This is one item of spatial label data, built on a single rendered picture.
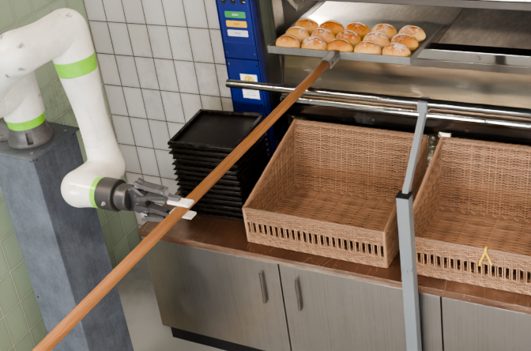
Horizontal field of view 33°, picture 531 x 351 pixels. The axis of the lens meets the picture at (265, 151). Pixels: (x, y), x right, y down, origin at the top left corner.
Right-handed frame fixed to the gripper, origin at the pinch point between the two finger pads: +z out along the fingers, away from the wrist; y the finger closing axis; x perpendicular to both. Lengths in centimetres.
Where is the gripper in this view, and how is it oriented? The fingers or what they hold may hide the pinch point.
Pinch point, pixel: (182, 207)
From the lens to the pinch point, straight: 242.0
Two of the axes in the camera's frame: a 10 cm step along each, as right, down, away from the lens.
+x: -4.6, 4.9, -7.4
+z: 8.8, 1.3, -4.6
